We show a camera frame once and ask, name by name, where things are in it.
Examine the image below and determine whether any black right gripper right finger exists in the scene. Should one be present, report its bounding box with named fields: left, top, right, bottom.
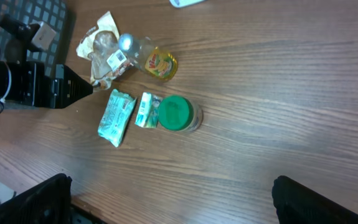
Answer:
left=271, top=175, right=358, bottom=224

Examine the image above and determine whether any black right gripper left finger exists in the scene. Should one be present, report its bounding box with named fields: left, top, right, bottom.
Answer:
left=0, top=173, right=72, bottom=224

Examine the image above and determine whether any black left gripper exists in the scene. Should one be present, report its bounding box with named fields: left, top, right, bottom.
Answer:
left=0, top=61, right=93, bottom=109

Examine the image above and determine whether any cream brown bread bag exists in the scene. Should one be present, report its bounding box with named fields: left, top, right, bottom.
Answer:
left=76, top=12, right=132, bottom=91

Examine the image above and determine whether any light teal snack packet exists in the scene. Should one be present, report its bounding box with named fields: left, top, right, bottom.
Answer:
left=98, top=89, right=136, bottom=147

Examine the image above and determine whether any small teal white box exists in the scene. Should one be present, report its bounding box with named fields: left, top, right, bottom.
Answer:
left=135, top=92, right=163, bottom=128

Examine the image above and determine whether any yellow Vim dish soap bottle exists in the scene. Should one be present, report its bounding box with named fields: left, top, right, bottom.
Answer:
left=118, top=33, right=178, bottom=81

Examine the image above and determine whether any green-capped white bottle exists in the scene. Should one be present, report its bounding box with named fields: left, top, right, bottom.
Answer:
left=158, top=95, right=203, bottom=132

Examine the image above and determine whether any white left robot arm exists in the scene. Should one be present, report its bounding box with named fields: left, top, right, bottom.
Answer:
left=0, top=14, right=93, bottom=109

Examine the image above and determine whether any white barcode scanner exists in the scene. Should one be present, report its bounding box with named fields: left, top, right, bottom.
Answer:
left=169, top=0, right=205, bottom=8

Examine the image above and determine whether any dark grey plastic basket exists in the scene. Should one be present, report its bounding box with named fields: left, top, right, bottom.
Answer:
left=0, top=0, right=75, bottom=77

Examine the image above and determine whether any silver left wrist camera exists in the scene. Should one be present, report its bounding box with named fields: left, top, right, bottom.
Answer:
left=31, top=21, right=57, bottom=50

